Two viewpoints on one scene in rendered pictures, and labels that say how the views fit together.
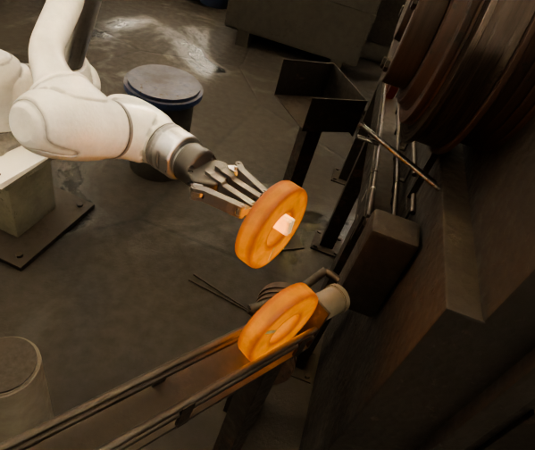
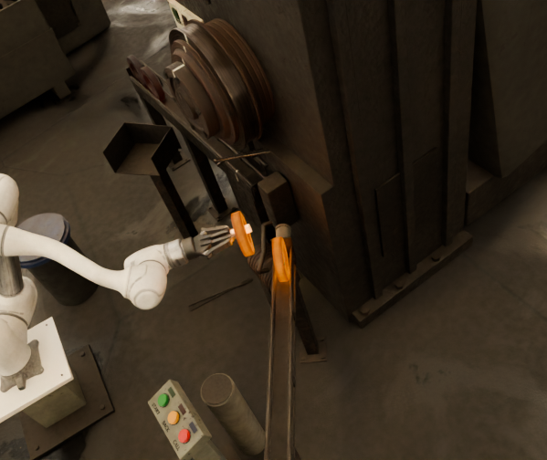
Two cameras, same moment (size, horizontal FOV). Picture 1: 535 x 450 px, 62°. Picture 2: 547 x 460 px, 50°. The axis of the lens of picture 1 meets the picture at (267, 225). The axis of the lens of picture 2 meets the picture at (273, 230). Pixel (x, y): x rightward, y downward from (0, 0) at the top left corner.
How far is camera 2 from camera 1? 1.28 m
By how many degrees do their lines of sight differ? 18
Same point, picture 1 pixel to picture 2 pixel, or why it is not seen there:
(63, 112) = (152, 281)
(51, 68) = (120, 277)
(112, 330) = (196, 371)
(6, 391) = (231, 390)
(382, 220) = (266, 185)
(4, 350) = (209, 386)
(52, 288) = (142, 396)
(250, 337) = (281, 272)
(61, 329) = not seen: hidden behind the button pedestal
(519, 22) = (245, 94)
